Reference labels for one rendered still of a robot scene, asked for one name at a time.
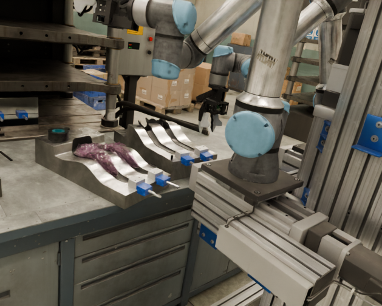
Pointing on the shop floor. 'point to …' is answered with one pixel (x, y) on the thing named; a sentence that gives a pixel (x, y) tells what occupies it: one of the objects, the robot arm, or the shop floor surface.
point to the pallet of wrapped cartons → (165, 92)
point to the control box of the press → (133, 64)
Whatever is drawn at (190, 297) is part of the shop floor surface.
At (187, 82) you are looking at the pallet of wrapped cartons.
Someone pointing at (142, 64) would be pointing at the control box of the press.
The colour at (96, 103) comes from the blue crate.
